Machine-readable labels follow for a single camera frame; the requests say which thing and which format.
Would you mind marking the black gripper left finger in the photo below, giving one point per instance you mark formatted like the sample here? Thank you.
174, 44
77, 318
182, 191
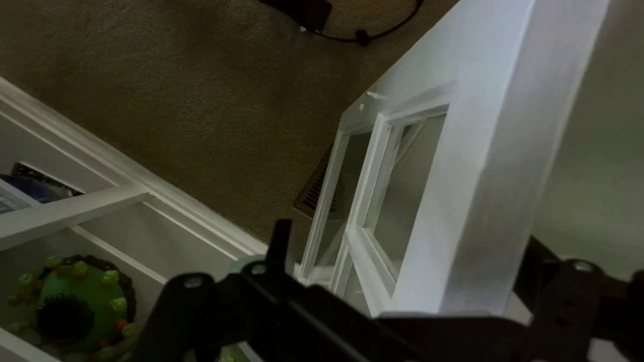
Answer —
193, 323

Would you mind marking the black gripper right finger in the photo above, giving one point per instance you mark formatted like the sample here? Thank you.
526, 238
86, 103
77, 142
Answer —
585, 308

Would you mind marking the white glass-pane cabinet door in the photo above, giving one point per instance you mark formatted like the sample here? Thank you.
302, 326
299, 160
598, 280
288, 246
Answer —
483, 167

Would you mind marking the white cabinet shelf unit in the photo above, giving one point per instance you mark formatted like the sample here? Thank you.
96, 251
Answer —
80, 207

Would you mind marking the green spiky toy ball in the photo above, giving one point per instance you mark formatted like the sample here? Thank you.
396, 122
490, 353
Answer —
72, 305

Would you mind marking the brown floor vent grille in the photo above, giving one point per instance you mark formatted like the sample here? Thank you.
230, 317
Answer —
313, 194

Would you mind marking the blue board game box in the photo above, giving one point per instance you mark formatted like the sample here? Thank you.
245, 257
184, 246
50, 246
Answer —
33, 185

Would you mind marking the black power adapter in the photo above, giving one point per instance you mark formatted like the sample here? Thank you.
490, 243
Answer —
302, 10

